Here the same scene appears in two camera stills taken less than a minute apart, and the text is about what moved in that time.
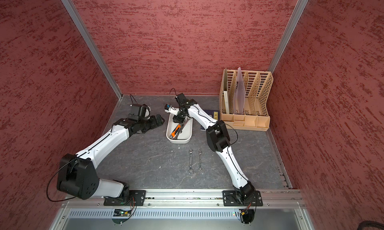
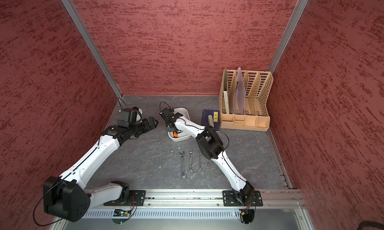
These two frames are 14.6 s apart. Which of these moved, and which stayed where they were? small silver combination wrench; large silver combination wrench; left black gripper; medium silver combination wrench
Moved: large silver combination wrench
Stayed: small silver combination wrench; medium silver combination wrench; left black gripper
